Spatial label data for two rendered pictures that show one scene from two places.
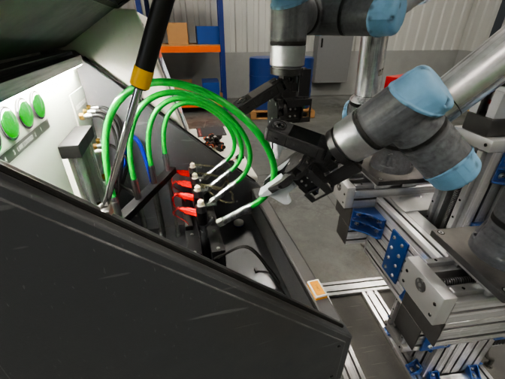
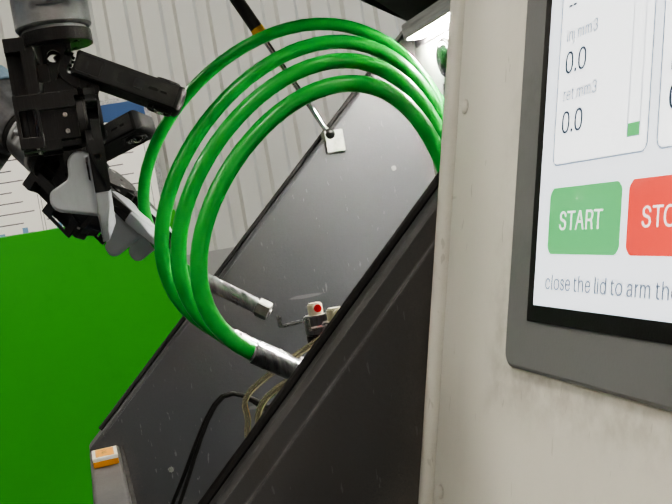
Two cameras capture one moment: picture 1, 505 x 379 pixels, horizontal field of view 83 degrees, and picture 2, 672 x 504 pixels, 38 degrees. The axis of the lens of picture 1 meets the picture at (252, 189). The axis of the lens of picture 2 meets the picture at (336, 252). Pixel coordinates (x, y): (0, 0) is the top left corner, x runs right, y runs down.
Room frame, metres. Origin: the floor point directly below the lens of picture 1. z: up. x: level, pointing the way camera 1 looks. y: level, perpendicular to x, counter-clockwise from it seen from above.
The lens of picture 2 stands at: (1.65, 0.17, 1.22)
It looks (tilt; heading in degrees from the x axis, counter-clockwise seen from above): 3 degrees down; 180
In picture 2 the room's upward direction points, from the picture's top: 10 degrees counter-clockwise
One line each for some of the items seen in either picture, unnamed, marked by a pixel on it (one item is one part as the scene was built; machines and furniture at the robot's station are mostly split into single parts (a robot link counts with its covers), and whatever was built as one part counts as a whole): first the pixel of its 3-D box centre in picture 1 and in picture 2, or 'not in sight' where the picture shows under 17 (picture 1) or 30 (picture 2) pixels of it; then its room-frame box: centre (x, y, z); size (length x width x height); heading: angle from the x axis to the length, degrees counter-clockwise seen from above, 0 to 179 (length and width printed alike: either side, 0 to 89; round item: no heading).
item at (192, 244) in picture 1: (201, 235); not in sight; (0.75, 0.17, 0.91); 0.34 x 0.10 x 0.15; 15
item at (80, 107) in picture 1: (98, 144); not in sight; (0.79, 0.45, 1.21); 0.13 x 0.03 x 0.31; 15
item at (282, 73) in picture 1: (288, 95); (58, 95); (0.68, -0.08, 1.37); 0.09 x 0.08 x 0.12; 105
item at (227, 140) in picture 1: (216, 150); not in sight; (1.34, 0.18, 0.97); 0.70 x 0.22 x 0.03; 15
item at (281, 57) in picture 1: (286, 56); (51, 13); (0.68, -0.07, 1.45); 0.08 x 0.08 x 0.05
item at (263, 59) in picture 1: (279, 86); not in sight; (5.72, -0.53, 0.51); 1.20 x 0.85 x 1.02; 96
